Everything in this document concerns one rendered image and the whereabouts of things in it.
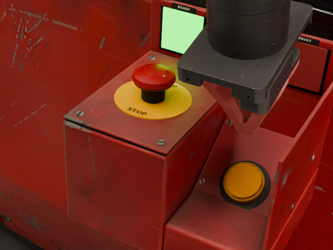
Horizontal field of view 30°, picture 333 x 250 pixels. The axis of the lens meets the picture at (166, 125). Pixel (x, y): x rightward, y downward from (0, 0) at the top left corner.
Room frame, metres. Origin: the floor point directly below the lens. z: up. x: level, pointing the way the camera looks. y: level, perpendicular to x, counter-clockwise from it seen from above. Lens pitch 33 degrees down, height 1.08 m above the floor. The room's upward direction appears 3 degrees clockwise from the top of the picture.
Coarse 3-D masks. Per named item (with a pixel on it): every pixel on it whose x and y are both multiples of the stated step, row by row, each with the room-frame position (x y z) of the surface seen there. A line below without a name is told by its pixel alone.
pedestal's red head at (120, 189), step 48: (96, 96) 0.49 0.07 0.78; (192, 96) 0.50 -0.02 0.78; (96, 144) 0.44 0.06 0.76; (144, 144) 0.42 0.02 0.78; (192, 144) 0.45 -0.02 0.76; (240, 144) 0.49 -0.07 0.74; (288, 144) 0.48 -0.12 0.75; (96, 192) 0.44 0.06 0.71; (144, 192) 0.42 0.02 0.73; (192, 192) 0.45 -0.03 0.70; (288, 192) 0.40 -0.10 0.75; (144, 240) 0.41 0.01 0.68; (192, 240) 0.39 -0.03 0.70; (240, 240) 0.39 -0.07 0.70; (288, 240) 0.44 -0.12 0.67
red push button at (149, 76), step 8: (152, 64) 0.50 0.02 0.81; (160, 64) 0.50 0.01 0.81; (136, 72) 0.49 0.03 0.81; (144, 72) 0.49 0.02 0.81; (152, 72) 0.49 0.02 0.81; (160, 72) 0.49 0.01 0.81; (168, 72) 0.49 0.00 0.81; (136, 80) 0.48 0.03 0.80; (144, 80) 0.48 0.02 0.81; (152, 80) 0.48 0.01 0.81; (160, 80) 0.48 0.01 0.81; (168, 80) 0.48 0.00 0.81; (144, 88) 0.48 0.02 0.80; (152, 88) 0.47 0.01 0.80; (160, 88) 0.47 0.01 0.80; (168, 88) 0.48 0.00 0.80; (144, 96) 0.48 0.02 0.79; (152, 96) 0.48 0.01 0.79; (160, 96) 0.48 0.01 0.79
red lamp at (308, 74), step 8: (304, 48) 0.52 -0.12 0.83; (312, 48) 0.51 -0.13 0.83; (320, 48) 0.51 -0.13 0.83; (304, 56) 0.52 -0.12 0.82; (312, 56) 0.51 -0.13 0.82; (320, 56) 0.51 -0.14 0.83; (304, 64) 0.51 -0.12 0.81; (312, 64) 0.51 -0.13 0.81; (320, 64) 0.51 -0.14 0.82; (296, 72) 0.52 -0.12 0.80; (304, 72) 0.51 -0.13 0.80; (312, 72) 0.51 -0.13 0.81; (320, 72) 0.51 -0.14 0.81; (296, 80) 0.52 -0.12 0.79; (304, 80) 0.51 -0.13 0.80; (312, 80) 0.51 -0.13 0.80; (320, 80) 0.51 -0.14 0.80; (304, 88) 0.51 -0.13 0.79; (312, 88) 0.51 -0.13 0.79
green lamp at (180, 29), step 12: (168, 12) 0.58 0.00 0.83; (180, 12) 0.57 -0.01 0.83; (168, 24) 0.58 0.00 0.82; (180, 24) 0.57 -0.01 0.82; (192, 24) 0.57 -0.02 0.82; (168, 36) 0.58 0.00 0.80; (180, 36) 0.57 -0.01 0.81; (192, 36) 0.57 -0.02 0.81; (168, 48) 0.58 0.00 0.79; (180, 48) 0.57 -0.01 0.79
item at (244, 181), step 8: (232, 168) 0.46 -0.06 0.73; (240, 168) 0.46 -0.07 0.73; (248, 168) 0.46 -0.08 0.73; (256, 168) 0.46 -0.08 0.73; (224, 176) 0.46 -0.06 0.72; (232, 176) 0.45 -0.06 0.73; (240, 176) 0.45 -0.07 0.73; (248, 176) 0.45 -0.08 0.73; (256, 176) 0.45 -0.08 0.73; (224, 184) 0.45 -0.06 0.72; (232, 184) 0.45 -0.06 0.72; (240, 184) 0.44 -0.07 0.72; (248, 184) 0.44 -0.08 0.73; (256, 184) 0.44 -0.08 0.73; (264, 184) 0.44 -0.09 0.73; (232, 192) 0.44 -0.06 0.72; (240, 192) 0.44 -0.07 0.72; (248, 192) 0.44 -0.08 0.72; (256, 192) 0.44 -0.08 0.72; (232, 200) 0.44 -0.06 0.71; (240, 200) 0.43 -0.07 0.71; (248, 200) 0.43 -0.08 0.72
